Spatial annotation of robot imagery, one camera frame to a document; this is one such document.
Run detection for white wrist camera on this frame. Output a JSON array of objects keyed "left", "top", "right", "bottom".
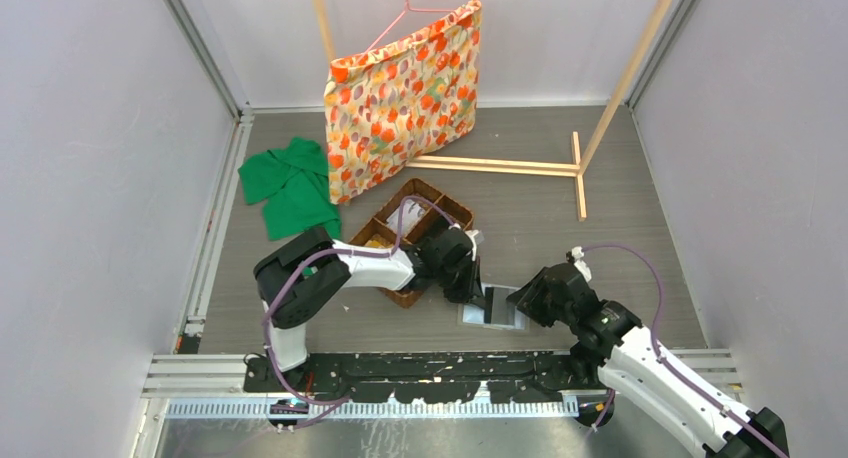
[
  {"left": 465, "top": 229, "right": 484, "bottom": 261},
  {"left": 566, "top": 246, "right": 592, "bottom": 282}
]

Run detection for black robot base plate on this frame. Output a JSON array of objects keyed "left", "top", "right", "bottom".
[{"left": 283, "top": 351, "right": 609, "bottom": 404}]

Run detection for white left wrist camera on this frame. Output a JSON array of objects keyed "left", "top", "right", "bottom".
[{"left": 465, "top": 229, "right": 484, "bottom": 261}]

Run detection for pink wire hanger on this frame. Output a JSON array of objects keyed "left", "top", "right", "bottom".
[{"left": 363, "top": 0, "right": 457, "bottom": 52}]

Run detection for brown wicker basket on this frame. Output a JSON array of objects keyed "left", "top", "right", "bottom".
[{"left": 345, "top": 178, "right": 483, "bottom": 308}]

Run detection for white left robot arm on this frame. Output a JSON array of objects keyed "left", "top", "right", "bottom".
[{"left": 253, "top": 225, "right": 483, "bottom": 392}]

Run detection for green cloth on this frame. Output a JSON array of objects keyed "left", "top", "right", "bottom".
[{"left": 238, "top": 137, "right": 342, "bottom": 241}]

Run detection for dark card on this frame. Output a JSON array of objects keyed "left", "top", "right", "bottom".
[{"left": 483, "top": 285, "right": 516, "bottom": 328}]

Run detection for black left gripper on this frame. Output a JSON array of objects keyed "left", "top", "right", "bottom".
[{"left": 434, "top": 254, "right": 486, "bottom": 308}]

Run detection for wooden rack stand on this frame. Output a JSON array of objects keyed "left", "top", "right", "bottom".
[{"left": 307, "top": 0, "right": 685, "bottom": 222}]

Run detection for floral orange fabric bag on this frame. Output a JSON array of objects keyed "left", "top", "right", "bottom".
[{"left": 324, "top": 0, "right": 483, "bottom": 204}]

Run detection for gold cards in basket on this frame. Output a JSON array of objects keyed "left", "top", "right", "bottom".
[{"left": 365, "top": 236, "right": 394, "bottom": 249}]

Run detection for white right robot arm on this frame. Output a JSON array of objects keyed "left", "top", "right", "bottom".
[{"left": 507, "top": 262, "right": 789, "bottom": 457}]

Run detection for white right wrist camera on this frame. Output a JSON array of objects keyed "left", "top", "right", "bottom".
[{"left": 566, "top": 246, "right": 592, "bottom": 282}]

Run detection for perforated metal rail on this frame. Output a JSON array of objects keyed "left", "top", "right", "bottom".
[{"left": 165, "top": 396, "right": 579, "bottom": 420}]

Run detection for silver VIP card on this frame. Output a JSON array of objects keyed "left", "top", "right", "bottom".
[{"left": 385, "top": 199, "right": 429, "bottom": 236}]

